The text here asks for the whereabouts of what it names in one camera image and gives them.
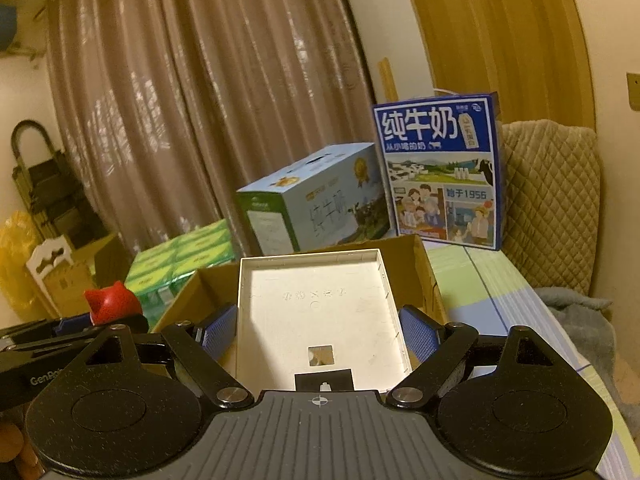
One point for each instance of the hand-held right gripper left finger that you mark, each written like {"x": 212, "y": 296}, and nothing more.
{"x": 220, "y": 330}

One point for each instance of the person's left hand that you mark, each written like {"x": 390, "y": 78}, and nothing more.
{"x": 10, "y": 442}

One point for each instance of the black folding trolley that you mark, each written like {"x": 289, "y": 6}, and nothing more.
{"x": 50, "y": 195}

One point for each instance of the green white carton box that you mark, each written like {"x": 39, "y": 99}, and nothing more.
{"x": 310, "y": 205}

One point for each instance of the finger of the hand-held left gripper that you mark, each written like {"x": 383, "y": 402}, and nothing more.
{"x": 75, "y": 325}
{"x": 50, "y": 347}

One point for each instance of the yellow plastic bag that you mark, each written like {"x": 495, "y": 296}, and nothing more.
{"x": 20, "y": 260}

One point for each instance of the wooden door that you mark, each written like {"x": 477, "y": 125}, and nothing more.
{"x": 500, "y": 25}

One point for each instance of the checkered pastel tablecloth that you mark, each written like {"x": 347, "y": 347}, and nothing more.
{"x": 480, "y": 285}

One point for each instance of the white carved chair back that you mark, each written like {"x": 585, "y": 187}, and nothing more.
{"x": 47, "y": 257}

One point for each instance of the chair with quilted beige cover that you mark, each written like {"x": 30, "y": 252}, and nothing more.
{"x": 550, "y": 200}

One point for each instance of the grey blanket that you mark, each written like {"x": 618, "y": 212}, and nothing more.
{"x": 585, "y": 320}

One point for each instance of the white plastic case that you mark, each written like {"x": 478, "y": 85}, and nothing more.
{"x": 310, "y": 310}

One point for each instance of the worn brown cardboard box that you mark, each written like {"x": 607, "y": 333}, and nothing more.
{"x": 100, "y": 260}

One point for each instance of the thin wooden strip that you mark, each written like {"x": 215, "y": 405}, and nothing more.
{"x": 387, "y": 80}

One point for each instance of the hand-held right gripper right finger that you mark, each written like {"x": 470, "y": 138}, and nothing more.
{"x": 417, "y": 335}

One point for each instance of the brown shiny curtain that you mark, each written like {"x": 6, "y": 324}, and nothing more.
{"x": 200, "y": 85}

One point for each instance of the blue illustrated milk box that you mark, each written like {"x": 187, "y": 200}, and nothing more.
{"x": 435, "y": 185}

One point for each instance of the red robot cat figurine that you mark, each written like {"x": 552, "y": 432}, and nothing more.
{"x": 112, "y": 305}

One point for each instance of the green drink carton pack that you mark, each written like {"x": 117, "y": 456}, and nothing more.
{"x": 190, "y": 250}

